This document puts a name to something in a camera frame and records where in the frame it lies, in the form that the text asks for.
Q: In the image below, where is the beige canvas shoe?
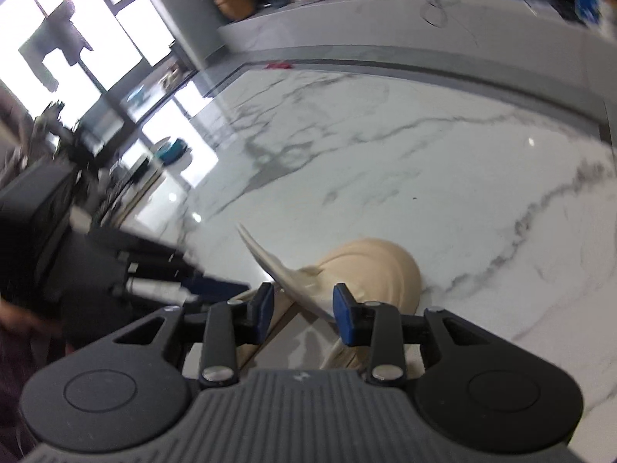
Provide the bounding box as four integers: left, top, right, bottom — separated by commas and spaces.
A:
235, 236, 424, 372

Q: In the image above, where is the white shoelace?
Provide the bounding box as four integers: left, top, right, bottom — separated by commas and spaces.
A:
238, 225, 337, 322

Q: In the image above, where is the teal round container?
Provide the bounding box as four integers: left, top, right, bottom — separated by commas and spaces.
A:
155, 138, 188, 166

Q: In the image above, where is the black cable on console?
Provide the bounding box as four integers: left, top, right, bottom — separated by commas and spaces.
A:
421, 0, 465, 27

